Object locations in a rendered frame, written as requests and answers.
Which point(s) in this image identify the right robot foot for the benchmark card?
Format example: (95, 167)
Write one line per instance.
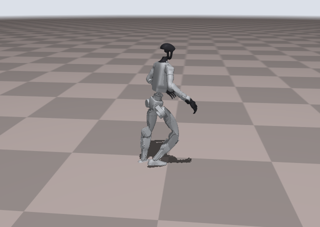
(152, 162)

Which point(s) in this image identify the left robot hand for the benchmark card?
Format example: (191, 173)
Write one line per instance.
(171, 93)

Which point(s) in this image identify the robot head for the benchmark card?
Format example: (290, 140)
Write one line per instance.
(167, 47)

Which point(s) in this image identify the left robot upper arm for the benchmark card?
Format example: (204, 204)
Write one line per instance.
(149, 78)

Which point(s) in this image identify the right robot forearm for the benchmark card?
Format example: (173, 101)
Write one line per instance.
(179, 93)

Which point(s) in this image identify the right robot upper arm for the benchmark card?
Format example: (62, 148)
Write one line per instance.
(169, 70)

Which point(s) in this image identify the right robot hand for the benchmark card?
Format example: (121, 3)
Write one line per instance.
(192, 104)

